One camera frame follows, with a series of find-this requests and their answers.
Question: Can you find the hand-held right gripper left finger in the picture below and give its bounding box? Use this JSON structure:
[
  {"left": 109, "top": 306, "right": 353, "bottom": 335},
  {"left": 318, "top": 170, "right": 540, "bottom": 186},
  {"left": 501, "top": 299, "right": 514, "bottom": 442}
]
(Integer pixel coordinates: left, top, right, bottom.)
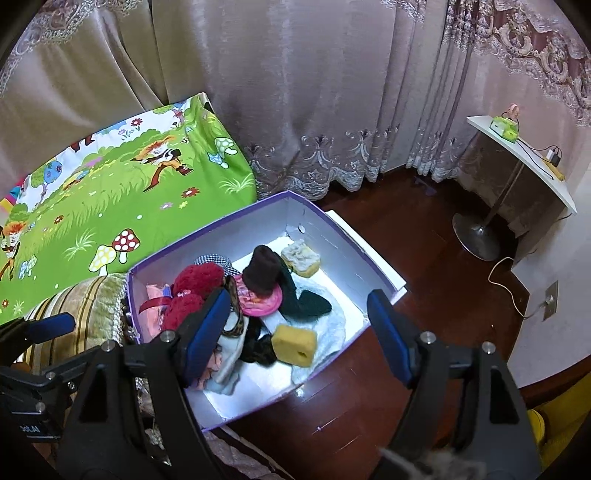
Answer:
[{"left": 56, "top": 288, "right": 232, "bottom": 480}]

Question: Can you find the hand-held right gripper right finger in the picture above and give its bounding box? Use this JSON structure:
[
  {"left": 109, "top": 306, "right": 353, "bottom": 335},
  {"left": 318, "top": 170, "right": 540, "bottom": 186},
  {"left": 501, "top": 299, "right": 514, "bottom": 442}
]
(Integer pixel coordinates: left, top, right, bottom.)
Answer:
[{"left": 367, "top": 289, "right": 542, "bottom": 480}]

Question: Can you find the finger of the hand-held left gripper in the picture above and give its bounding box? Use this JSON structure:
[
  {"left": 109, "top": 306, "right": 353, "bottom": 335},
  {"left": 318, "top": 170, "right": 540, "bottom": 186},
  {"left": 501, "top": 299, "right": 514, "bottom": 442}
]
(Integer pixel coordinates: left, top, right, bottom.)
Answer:
[
  {"left": 0, "top": 350, "right": 96, "bottom": 402},
  {"left": 0, "top": 312, "right": 76, "bottom": 359}
]

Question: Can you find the leopard print pouch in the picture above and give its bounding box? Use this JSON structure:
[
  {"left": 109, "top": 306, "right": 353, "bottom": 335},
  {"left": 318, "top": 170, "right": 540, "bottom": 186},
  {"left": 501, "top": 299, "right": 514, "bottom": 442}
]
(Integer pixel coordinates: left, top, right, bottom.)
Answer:
[{"left": 223, "top": 276, "right": 249, "bottom": 339}]

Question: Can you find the red knit hat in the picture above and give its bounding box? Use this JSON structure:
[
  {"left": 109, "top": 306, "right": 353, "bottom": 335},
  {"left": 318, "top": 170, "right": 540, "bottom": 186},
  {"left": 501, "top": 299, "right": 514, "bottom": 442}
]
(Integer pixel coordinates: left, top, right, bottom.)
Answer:
[{"left": 161, "top": 263, "right": 228, "bottom": 332}]

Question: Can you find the black cloth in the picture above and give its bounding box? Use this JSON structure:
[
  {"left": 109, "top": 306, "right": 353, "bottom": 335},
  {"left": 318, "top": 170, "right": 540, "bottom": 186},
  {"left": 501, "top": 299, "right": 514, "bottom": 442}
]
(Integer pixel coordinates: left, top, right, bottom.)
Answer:
[{"left": 239, "top": 318, "right": 279, "bottom": 368}]

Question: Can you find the pink red printed cloth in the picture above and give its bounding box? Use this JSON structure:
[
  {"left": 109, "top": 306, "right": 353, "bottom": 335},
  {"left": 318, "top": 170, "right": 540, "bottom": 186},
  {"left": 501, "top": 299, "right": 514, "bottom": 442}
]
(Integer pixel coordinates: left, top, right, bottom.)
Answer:
[{"left": 146, "top": 283, "right": 177, "bottom": 334}]

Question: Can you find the pink and black knitted item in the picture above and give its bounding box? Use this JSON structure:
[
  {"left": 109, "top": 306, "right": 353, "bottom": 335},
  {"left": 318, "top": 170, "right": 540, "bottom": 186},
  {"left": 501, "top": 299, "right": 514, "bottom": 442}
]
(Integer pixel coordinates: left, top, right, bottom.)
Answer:
[{"left": 242, "top": 245, "right": 290, "bottom": 299}]

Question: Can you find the yellow sponge with hole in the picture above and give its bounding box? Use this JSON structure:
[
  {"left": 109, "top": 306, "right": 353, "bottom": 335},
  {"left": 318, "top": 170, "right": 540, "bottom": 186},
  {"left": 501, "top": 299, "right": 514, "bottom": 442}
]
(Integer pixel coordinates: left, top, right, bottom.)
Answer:
[{"left": 271, "top": 323, "right": 319, "bottom": 368}]

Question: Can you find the dark green knit cloth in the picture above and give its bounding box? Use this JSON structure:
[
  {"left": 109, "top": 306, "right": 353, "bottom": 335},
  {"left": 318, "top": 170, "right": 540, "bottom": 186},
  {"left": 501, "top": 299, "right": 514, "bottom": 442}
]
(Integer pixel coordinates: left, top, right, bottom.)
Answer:
[{"left": 277, "top": 267, "right": 334, "bottom": 320}]

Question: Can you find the purple cardboard box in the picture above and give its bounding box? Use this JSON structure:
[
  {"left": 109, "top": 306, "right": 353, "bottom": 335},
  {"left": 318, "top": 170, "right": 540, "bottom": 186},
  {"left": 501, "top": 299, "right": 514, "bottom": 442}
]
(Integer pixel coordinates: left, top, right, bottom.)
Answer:
[{"left": 128, "top": 190, "right": 376, "bottom": 433}]

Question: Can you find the pale-topped yellow sponge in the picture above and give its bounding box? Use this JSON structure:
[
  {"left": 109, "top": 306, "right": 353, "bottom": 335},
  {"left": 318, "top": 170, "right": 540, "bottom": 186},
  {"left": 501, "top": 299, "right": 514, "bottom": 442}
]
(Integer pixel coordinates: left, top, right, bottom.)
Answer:
[{"left": 280, "top": 239, "right": 322, "bottom": 278}]

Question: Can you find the beige striped bedspread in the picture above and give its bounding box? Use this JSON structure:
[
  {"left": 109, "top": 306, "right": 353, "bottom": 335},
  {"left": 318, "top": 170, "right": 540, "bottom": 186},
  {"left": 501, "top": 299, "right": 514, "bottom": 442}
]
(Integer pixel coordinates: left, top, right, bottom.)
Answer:
[{"left": 18, "top": 272, "right": 287, "bottom": 480}]

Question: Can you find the green cartoon printed blanket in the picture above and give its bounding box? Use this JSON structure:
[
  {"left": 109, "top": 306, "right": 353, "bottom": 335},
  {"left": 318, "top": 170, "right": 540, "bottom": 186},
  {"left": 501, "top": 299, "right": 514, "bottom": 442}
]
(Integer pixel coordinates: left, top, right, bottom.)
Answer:
[{"left": 0, "top": 92, "right": 258, "bottom": 325}]

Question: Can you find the yellow cloth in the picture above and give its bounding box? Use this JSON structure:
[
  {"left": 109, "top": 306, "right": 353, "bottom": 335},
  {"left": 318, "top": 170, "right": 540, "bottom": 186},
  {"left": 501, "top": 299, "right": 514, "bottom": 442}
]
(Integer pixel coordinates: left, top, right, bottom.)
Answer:
[{"left": 526, "top": 378, "right": 591, "bottom": 446}]

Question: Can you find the green toy device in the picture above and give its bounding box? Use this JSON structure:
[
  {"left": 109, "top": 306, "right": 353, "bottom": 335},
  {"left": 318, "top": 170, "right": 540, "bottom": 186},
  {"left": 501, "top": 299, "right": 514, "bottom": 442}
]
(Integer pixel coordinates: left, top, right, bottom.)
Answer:
[{"left": 489, "top": 103, "right": 521, "bottom": 142}]

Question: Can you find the embroidered lace curtain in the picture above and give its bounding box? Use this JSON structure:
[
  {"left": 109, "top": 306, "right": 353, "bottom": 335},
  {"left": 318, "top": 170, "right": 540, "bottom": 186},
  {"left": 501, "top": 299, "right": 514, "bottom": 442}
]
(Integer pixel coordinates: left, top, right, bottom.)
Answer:
[{"left": 152, "top": 0, "right": 591, "bottom": 204}]

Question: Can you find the beige satin curtain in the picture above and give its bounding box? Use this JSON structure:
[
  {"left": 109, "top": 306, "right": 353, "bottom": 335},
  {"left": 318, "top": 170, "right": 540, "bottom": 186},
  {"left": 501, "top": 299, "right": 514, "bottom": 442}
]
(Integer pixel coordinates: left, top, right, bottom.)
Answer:
[{"left": 0, "top": 0, "right": 222, "bottom": 185}]

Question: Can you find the white cable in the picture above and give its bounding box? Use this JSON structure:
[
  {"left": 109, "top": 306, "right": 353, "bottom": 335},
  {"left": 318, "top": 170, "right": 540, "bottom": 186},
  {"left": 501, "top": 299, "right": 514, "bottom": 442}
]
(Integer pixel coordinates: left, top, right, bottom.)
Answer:
[{"left": 488, "top": 210, "right": 574, "bottom": 320}]

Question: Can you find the wall socket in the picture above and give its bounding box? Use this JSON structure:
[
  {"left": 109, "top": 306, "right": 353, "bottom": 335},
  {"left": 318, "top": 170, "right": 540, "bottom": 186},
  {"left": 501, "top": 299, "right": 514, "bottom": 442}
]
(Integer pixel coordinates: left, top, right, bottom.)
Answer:
[{"left": 542, "top": 280, "right": 560, "bottom": 322}]

